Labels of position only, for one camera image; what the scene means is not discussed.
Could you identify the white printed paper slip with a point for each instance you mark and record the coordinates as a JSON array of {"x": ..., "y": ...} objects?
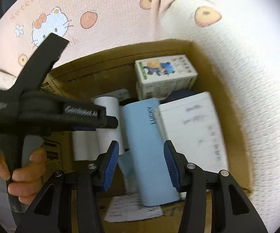
[{"x": 130, "y": 208}]

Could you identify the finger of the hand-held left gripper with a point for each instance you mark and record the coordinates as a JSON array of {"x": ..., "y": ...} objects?
[{"x": 112, "y": 123}]

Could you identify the pink printed blanket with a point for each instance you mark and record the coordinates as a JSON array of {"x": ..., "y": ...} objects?
[{"x": 118, "y": 17}]

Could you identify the white cardboard tube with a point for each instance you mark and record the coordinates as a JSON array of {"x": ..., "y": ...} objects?
[
  {"x": 106, "y": 140},
  {"x": 84, "y": 148}
]

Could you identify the white printed box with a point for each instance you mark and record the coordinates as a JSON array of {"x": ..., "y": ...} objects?
[{"x": 191, "y": 131}]

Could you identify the brown cardboard box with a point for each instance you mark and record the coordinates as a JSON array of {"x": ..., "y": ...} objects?
[{"x": 203, "y": 72}]

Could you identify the person's left hand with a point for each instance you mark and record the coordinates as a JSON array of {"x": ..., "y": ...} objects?
[{"x": 26, "y": 179}]

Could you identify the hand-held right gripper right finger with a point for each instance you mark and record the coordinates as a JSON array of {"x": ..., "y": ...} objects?
[{"x": 170, "y": 165}]

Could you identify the dark blue item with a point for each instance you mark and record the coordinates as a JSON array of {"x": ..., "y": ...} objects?
[{"x": 181, "y": 94}]

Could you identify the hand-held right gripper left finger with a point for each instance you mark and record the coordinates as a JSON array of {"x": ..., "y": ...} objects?
[{"x": 111, "y": 165}]

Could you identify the green white carton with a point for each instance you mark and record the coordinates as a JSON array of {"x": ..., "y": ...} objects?
[{"x": 164, "y": 77}]

